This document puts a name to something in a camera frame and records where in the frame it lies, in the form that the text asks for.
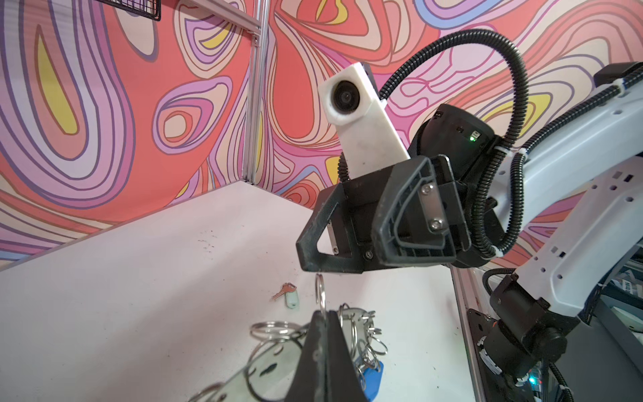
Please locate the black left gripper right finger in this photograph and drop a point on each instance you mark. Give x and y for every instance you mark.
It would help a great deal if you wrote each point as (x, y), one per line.
(341, 383)

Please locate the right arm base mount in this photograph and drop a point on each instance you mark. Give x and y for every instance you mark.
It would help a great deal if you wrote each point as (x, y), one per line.
(517, 352)

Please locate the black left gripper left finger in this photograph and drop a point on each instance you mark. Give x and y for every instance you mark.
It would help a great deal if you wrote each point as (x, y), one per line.
(309, 380)

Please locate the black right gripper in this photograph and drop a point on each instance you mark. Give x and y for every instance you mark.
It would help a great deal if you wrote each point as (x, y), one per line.
(404, 215)

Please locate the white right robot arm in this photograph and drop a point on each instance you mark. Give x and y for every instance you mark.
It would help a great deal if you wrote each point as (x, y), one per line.
(461, 195)

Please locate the loose key with pale tag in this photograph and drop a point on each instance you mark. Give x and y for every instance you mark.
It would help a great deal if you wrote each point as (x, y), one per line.
(289, 293)

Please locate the black wire basket back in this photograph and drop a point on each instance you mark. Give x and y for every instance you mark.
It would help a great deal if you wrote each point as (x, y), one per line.
(150, 9)

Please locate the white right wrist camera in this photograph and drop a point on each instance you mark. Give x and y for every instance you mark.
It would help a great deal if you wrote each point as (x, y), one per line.
(368, 139)

